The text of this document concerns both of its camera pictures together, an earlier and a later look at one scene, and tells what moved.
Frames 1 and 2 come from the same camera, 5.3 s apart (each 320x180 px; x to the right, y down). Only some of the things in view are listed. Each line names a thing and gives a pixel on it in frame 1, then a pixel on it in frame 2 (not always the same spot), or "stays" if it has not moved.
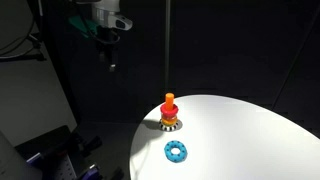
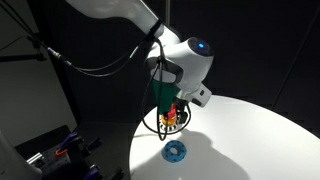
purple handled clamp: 93,174 to 62,150
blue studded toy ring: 175,144 stays
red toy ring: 169,113 stays
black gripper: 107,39 to 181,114
